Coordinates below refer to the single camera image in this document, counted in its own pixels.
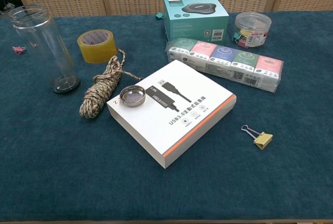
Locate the small metal strainer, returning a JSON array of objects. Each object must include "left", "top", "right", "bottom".
[{"left": 120, "top": 85, "right": 147, "bottom": 108}]

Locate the multicolour tissue packet bundle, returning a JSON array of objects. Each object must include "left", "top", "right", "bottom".
[{"left": 165, "top": 37, "right": 285, "bottom": 94}]

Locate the teal speaker product box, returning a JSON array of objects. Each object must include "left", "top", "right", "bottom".
[{"left": 163, "top": 0, "right": 230, "bottom": 43}]

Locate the yellow packing tape roll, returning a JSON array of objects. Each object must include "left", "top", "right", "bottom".
[{"left": 76, "top": 29, "right": 117, "bottom": 64}]

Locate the tall clear glass bottle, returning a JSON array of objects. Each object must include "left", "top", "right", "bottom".
[{"left": 7, "top": 3, "right": 81, "bottom": 95}]

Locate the yellow binder clip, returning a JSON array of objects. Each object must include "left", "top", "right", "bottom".
[{"left": 240, "top": 124, "right": 274, "bottom": 151}]

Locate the dark blue table cloth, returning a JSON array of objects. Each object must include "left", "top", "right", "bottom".
[{"left": 0, "top": 10, "right": 333, "bottom": 222}]

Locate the clear jar of binder clips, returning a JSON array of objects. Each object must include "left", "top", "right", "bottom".
[{"left": 232, "top": 12, "right": 272, "bottom": 48}]

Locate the white USB cable box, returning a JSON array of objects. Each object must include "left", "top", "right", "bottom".
[{"left": 106, "top": 59, "right": 237, "bottom": 169}]

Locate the camouflage rope bundle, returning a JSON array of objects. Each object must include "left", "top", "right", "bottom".
[{"left": 79, "top": 48, "right": 143, "bottom": 120}]

